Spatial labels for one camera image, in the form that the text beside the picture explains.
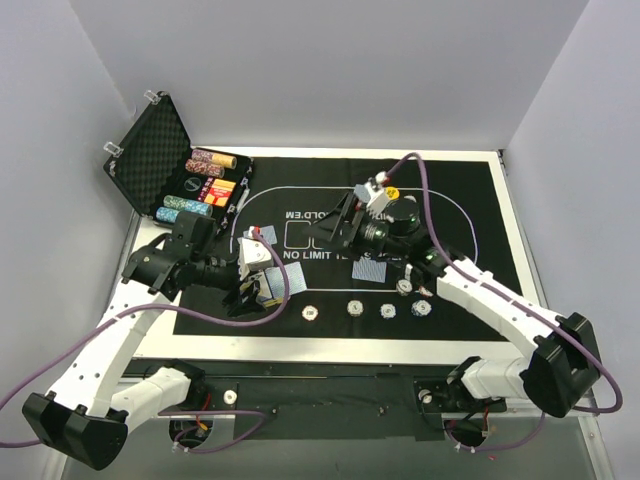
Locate yellow big blind button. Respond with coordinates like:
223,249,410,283
385,186,400,200

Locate card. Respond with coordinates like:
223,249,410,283
260,225,278,245
351,258,387,284

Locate grey chips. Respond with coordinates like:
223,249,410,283
396,279,413,296

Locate red chips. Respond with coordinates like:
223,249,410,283
418,286,435,298

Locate blue 5 chip stack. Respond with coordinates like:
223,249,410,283
379,303,397,319

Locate blue chips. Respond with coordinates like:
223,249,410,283
411,299,432,318

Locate blue playing card box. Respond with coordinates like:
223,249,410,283
240,272,285,308

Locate grey 1 chip stack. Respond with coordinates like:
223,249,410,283
347,300,364,318

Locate red 100 chip stack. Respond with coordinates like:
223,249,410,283
301,305,319,322

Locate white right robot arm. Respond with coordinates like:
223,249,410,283
305,193,600,418

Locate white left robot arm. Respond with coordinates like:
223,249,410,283
22,212,274,470

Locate teal chip roll lower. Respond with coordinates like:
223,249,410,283
155,207,184,224

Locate teal chip roll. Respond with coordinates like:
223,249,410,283
163,195,213,215
155,207,184,224

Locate teal chip roll upper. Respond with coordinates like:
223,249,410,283
163,195,213,215

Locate black poker table mat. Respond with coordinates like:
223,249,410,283
172,156,534,342

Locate orange card deck box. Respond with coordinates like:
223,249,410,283
198,177,236,208

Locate black round dealer puck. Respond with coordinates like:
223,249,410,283
183,177,202,192

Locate black chip carrying case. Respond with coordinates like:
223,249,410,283
103,90,254,235

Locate brown chip roll top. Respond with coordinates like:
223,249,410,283
191,149,237,169

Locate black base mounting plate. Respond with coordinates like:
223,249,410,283
145,357,574,444

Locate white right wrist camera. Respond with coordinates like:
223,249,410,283
353,179,391,216

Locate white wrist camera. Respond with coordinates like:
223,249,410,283
353,179,391,216
238,238,274,279

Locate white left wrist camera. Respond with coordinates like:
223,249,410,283
238,238,274,279

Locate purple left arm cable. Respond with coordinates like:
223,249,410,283
0,227,291,455

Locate aluminium front rail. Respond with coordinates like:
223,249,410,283
59,377,600,420

